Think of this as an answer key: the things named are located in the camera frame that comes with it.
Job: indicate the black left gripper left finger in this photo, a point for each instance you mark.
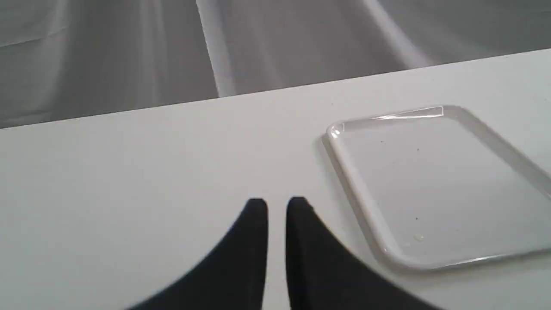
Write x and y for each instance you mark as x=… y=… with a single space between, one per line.
x=231 y=276

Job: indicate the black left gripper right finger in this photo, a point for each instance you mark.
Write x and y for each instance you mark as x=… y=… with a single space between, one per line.
x=323 y=275

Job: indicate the white rectangular plastic tray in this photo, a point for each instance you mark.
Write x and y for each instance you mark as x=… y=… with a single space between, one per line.
x=438 y=188

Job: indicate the grey fabric backdrop curtain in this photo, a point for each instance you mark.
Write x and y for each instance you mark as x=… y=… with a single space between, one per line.
x=74 y=58

